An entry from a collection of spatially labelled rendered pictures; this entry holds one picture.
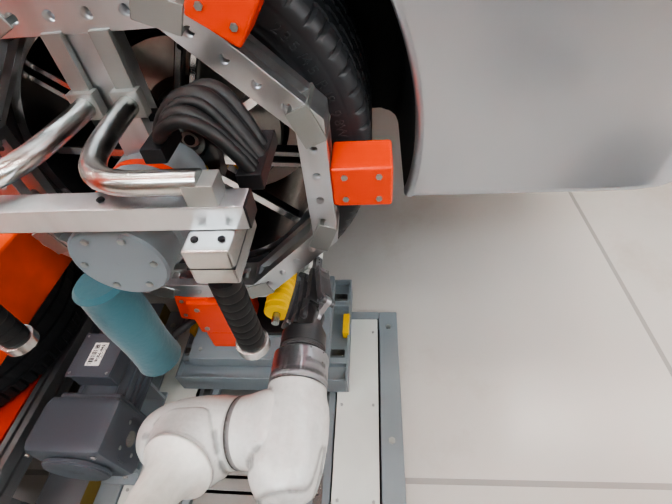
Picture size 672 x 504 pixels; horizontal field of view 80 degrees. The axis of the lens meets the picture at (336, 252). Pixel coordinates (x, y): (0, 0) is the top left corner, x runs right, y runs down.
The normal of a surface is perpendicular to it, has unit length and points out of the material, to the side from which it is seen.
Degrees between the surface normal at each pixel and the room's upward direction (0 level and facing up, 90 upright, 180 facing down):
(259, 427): 19
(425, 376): 0
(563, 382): 0
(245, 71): 90
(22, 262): 90
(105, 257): 90
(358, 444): 0
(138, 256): 90
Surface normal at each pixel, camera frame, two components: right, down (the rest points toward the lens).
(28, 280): 1.00, -0.01
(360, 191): -0.06, 0.73
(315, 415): 0.62, -0.52
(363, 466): -0.08, -0.68
